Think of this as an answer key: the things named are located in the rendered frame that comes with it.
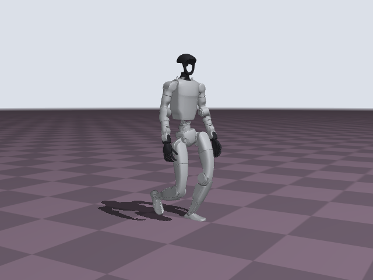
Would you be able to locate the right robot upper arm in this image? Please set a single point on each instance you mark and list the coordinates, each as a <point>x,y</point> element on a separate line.
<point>168,89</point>

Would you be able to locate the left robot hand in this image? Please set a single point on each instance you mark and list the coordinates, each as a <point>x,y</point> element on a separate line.
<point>216,145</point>

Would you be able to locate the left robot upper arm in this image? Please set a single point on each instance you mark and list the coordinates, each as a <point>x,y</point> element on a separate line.
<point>203,110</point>

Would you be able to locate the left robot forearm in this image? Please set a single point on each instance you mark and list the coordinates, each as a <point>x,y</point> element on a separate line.
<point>208,125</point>

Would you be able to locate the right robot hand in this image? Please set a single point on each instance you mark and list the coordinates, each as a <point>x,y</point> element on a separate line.
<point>167,150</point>

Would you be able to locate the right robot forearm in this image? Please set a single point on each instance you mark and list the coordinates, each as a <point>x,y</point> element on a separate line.
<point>164,120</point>

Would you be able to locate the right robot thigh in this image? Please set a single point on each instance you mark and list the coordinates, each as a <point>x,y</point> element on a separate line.
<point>180,166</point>

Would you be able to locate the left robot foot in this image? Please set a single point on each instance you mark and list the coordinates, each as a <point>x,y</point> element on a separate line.
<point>195,217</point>

